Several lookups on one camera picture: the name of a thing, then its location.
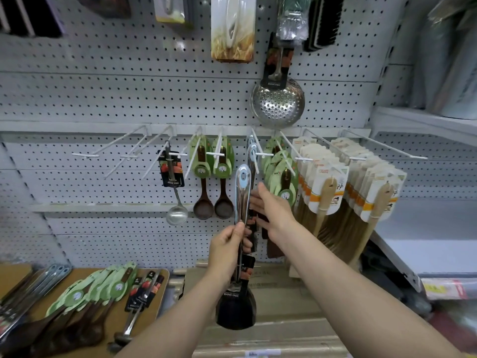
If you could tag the bundle of carded steel utensils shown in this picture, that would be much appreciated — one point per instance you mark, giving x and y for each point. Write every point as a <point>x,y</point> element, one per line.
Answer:
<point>143,290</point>
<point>30,290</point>

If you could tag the slim grey cup pack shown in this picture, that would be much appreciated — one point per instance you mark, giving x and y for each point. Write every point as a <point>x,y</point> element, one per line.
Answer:
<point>428,70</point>

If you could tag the wooden spatulas bunch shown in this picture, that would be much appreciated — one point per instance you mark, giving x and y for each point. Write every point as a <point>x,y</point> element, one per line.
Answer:
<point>380,205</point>
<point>326,197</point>

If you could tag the person's right hand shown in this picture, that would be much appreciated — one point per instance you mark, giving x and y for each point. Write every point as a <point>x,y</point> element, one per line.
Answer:
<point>275,216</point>

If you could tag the flat cardboard box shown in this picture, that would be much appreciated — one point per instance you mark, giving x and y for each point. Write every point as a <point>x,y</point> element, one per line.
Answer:
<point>290,298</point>

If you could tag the person's left forearm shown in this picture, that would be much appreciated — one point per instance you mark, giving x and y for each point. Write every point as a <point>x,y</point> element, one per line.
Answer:
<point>175,324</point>

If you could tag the row of dark spoons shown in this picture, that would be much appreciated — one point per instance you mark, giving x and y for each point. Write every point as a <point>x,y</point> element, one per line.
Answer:
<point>74,294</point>

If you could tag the pale boxed pack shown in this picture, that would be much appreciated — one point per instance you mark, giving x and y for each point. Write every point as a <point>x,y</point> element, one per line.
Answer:
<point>169,9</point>

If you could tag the row of red yellow labels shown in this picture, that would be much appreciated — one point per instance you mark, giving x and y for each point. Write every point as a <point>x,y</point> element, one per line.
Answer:
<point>447,288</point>

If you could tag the person's right forearm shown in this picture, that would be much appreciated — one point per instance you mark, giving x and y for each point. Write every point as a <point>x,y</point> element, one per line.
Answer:
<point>357,302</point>

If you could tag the small steel ladle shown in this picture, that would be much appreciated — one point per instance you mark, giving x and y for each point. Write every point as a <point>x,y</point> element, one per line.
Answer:
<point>177,215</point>

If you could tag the assorted packaged goods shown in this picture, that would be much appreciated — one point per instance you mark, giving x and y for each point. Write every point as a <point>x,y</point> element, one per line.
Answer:
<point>454,328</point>

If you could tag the black flat brush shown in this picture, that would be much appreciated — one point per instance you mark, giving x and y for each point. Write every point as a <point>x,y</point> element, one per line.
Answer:
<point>44,14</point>
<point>16,14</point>

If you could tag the dark hanging pack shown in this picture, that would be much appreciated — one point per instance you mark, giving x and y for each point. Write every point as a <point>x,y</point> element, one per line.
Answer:
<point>104,5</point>

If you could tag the clear pack green insert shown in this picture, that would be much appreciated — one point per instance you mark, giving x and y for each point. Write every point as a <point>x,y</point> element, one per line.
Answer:
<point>292,18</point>

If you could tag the white knife in package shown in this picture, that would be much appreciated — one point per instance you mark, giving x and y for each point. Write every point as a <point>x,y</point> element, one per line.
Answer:
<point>233,33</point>

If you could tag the large steel skimmer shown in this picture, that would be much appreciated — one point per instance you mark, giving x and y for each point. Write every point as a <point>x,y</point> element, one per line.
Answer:
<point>277,106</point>

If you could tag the grey store shelf unit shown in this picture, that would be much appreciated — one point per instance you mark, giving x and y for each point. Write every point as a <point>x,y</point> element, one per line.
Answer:
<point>421,242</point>

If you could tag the person's left hand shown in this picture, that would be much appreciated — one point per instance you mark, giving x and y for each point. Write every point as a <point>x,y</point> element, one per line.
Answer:
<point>227,253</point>

